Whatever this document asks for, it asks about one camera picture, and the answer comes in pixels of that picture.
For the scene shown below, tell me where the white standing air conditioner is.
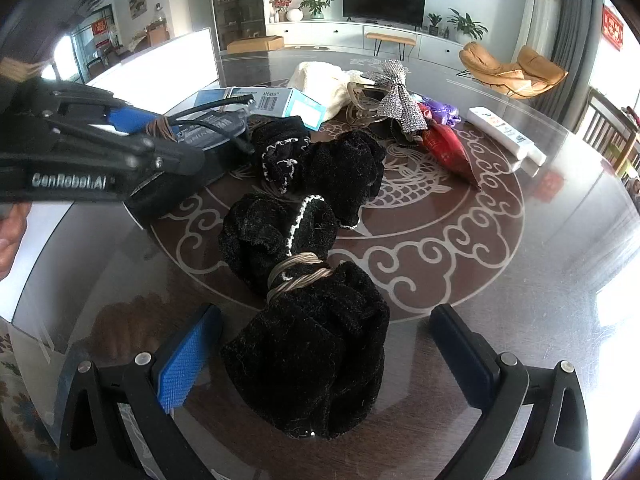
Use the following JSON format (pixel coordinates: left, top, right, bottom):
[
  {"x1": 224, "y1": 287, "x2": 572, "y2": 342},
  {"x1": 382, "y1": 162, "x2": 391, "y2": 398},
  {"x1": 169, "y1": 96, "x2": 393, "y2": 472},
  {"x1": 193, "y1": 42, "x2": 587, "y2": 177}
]
[{"x1": 512, "y1": 0, "x2": 564, "y2": 64}]

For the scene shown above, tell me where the purple hair clip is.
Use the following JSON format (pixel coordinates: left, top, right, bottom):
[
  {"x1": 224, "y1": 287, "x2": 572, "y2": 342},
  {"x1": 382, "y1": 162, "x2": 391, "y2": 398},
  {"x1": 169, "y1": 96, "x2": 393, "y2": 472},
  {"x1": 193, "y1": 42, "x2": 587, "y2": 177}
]
[{"x1": 417, "y1": 100, "x2": 463, "y2": 129}]

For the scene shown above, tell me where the black velvet scrunchie pearl trim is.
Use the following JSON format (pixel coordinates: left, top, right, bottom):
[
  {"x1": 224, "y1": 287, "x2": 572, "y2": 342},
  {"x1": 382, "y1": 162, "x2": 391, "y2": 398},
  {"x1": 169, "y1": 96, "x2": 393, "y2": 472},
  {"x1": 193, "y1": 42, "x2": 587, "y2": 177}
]
[{"x1": 304, "y1": 130, "x2": 387, "y2": 231}]

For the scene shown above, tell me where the large green potted plant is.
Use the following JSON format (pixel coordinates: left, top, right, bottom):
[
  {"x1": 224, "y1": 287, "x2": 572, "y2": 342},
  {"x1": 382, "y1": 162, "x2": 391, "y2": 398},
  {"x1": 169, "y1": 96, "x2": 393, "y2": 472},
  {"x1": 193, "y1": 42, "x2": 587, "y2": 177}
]
[{"x1": 446, "y1": 8, "x2": 489, "y2": 44}]

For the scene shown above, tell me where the bushy green potted plant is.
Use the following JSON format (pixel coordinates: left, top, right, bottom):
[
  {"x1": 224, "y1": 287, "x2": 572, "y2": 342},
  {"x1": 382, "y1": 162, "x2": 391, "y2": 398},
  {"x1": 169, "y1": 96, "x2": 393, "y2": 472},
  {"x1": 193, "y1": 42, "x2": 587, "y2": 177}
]
[{"x1": 299, "y1": 0, "x2": 334, "y2": 20}]

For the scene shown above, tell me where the silver glitter bow hair clip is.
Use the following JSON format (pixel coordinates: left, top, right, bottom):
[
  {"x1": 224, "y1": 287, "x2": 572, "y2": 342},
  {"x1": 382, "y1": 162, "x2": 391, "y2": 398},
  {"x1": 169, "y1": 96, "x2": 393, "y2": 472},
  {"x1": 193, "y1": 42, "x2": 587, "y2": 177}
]
[{"x1": 360, "y1": 60, "x2": 430, "y2": 149}]

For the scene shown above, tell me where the wooden chair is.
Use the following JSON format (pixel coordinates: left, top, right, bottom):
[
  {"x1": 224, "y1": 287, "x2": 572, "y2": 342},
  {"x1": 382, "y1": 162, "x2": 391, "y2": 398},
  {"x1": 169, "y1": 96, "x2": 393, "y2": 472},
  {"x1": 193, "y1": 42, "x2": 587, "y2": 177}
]
[{"x1": 582, "y1": 87, "x2": 640, "y2": 181}]

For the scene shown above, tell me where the white and blue box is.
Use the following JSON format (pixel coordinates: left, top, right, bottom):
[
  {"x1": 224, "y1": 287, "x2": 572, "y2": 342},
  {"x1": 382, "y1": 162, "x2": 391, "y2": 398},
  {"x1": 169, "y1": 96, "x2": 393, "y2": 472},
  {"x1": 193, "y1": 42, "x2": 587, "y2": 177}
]
[{"x1": 224, "y1": 86, "x2": 326, "y2": 132}]

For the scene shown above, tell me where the black flat television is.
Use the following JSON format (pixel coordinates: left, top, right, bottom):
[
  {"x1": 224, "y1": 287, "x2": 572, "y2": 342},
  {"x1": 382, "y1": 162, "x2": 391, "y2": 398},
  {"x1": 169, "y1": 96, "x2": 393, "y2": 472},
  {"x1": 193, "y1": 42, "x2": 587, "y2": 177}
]
[{"x1": 343, "y1": 0, "x2": 427, "y2": 29}]

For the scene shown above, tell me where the brown cardboard box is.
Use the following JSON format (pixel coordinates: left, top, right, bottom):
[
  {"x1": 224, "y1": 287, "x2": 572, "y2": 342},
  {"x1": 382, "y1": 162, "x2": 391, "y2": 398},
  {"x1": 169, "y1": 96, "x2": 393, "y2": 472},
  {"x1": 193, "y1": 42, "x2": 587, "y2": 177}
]
[{"x1": 145, "y1": 21, "x2": 171, "y2": 46}]

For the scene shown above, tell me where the dark display cabinet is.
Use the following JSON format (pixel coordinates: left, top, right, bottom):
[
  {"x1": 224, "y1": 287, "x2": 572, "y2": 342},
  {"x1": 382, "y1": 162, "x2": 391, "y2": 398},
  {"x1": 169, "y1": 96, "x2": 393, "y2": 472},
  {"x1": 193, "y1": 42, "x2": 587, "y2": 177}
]
[{"x1": 209, "y1": 0, "x2": 265, "y2": 51}]

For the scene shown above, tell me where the white knitted scrunchie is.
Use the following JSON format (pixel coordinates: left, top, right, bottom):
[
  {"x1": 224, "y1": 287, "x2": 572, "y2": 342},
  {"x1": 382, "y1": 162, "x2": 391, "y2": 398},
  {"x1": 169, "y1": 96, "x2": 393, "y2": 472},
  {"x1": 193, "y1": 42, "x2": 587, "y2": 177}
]
[{"x1": 289, "y1": 61, "x2": 372, "y2": 123}]

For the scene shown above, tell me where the orange lounge chair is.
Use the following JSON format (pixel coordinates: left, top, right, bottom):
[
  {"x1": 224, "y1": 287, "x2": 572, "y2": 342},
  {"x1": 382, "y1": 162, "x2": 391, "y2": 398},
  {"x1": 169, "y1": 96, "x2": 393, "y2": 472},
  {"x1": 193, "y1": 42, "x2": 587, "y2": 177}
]
[{"x1": 457, "y1": 42, "x2": 570, "y2": 99}]

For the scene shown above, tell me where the red wall decoration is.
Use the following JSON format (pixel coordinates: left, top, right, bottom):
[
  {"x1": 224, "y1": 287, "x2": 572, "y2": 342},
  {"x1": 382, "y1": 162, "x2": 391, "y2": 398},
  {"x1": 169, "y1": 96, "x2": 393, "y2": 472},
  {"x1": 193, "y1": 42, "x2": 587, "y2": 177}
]
[{"x1": 602, "y1": 5, "x2": 626, "y2": 51}]

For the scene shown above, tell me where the beige hair tie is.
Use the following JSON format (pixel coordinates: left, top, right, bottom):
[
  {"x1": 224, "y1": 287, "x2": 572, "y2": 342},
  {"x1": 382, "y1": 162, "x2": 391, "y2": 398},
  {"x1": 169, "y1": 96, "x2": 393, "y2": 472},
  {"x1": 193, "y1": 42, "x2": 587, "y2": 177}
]
[{"x1": 266, "y1": 252, "x2": 335, "y2": 304}]

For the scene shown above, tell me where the black adapter cable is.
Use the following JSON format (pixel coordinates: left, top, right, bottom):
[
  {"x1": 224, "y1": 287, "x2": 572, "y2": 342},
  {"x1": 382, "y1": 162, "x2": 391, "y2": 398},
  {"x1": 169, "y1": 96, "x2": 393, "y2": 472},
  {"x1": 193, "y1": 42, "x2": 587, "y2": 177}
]
[{"x1": 167, "y1": 94, "x2": 257, "y2": 157}]

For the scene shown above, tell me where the red packet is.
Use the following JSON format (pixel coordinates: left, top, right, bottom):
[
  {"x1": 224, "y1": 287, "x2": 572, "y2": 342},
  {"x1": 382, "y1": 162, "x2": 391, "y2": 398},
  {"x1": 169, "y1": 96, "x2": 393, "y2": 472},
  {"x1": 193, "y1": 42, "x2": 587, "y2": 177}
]
[{"x1": 417, "y1": 122, "x2": 484, "y2": 191}]

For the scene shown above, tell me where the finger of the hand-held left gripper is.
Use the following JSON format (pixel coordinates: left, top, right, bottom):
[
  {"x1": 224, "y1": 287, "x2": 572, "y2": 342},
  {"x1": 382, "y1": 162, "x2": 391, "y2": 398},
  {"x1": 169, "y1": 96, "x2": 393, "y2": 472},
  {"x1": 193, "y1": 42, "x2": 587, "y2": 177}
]
[
  {"x1": 50, "y1": 119, "x2": 207, "y2": 176},
  {"x1": 20, "y1": 79, "x2": 167, "y2": 136}
]

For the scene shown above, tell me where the blue cardboard box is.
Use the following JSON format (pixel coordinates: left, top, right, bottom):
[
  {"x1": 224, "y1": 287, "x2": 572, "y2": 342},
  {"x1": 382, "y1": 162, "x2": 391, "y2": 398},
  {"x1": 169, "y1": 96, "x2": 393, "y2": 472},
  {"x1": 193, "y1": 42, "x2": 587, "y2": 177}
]
[{"x1": 192, "y1": 88, "x2": 228, "y2": 112}]

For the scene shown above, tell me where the brown hair tie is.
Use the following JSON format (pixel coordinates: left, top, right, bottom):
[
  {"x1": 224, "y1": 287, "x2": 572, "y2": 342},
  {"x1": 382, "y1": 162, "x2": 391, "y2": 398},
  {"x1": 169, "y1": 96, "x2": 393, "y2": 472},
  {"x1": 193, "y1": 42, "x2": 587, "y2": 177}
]
[{"x1": 145, "y1": 116, "x2": 177, "y2": 142}]

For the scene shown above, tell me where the grey curtain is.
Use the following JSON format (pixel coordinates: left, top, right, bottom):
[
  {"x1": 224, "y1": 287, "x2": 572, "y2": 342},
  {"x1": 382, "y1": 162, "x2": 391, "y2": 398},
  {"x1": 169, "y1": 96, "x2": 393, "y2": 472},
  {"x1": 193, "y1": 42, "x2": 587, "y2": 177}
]
[{"x1": 550, "y1": 0, "x2": 609, "y2": 126}]

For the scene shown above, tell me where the flat cardboard box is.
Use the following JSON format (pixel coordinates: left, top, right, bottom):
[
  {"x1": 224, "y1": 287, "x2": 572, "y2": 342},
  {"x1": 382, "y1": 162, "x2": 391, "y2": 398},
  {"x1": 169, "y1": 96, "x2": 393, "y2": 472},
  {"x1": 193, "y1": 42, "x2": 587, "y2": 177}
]
[{"x1": 227, "y1": 35, "x2": 285, "y2": 53}]

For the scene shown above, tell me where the white tube bottle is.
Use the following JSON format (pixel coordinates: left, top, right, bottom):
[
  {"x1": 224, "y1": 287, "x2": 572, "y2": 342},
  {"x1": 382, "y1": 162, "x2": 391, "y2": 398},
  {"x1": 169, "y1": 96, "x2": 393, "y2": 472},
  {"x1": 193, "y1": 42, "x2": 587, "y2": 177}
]
[{"x1": 467, "y1": 106, "x2": 547, "y2": 166}]

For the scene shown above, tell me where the person's left hand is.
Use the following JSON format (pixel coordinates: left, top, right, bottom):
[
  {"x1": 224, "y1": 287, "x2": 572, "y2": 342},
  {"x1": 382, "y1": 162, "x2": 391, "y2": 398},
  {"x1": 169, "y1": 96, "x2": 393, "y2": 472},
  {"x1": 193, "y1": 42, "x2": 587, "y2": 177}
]
[{"x1": 0, "y1": 205, "x2": 32, "y2": 281}]

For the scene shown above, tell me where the black scrunchie white stitched trim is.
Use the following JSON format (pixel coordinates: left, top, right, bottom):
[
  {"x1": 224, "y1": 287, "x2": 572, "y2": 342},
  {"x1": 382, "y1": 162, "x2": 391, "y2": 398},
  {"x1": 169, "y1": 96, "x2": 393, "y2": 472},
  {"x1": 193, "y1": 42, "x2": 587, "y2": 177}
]
[{"x1": 249, "y1": 116, "x2": 315, "y2": 195}]

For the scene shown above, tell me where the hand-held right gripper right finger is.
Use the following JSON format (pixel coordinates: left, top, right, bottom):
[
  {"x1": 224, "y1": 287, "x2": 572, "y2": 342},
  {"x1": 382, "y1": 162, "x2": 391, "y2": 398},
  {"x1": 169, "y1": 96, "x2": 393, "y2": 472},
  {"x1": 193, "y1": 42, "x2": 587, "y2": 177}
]
[{"x1": 429, "y1": 303, "x2": 593, "y2": 480}]

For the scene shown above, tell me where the black power adapter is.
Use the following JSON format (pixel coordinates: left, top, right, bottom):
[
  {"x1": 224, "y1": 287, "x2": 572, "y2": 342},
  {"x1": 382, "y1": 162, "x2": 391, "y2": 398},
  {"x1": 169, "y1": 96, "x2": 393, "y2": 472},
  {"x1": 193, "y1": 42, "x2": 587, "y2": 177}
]
[{"x1": 124, "y1": 109, "x2": 251, "y2": 226}]

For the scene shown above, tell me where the transparent claw hair clip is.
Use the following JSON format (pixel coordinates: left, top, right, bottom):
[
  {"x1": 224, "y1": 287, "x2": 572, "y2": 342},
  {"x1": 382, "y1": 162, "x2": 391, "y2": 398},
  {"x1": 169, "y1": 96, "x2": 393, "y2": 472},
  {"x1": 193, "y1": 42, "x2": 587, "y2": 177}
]
[{"x1": 342, "y1": 80, "x2": 396, "y2": 127}]

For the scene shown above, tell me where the white television cabinet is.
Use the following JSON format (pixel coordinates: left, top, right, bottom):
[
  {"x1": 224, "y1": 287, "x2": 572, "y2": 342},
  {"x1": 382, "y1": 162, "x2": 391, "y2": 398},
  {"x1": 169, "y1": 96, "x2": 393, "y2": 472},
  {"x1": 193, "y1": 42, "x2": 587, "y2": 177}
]
[{"x1": 265, "y1": 19, "x2": 469, "y2": 69}]

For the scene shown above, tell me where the wooden bench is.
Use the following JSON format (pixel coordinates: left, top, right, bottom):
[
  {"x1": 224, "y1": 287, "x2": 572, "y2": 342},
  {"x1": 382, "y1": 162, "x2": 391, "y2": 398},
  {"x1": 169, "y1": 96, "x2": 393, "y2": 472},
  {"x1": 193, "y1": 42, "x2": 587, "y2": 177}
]
[{"x1": 365, "y1": 32, "x2": 417, "y2": 59}]

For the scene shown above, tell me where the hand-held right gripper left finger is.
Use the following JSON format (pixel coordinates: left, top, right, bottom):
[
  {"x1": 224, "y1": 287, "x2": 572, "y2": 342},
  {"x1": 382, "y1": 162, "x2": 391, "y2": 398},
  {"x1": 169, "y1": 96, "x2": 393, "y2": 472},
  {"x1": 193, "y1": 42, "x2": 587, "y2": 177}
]
[{"x1": 59, "y1": 303, "x2": 223, "y2": 480}]

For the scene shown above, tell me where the large black velvet scrunchie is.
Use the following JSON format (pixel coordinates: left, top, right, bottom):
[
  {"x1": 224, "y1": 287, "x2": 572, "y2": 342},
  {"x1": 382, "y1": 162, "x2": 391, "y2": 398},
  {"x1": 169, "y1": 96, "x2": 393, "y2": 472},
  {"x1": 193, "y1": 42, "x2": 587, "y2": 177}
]
[{"x1": 218, "y1": 192, "x2": 391, "y2": 442}]

